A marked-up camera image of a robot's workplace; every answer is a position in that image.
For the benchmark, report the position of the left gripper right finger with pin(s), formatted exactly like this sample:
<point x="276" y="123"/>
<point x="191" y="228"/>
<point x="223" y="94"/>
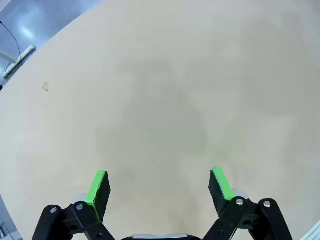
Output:
<point x="220" y="195"/>

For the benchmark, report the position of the aluminium slotted base plate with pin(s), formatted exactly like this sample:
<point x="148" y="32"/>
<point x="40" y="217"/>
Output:
<point x="313" y="232"/>

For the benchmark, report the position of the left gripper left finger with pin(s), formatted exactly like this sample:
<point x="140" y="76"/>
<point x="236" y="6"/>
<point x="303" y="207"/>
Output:
<point x="100" y="200"/>

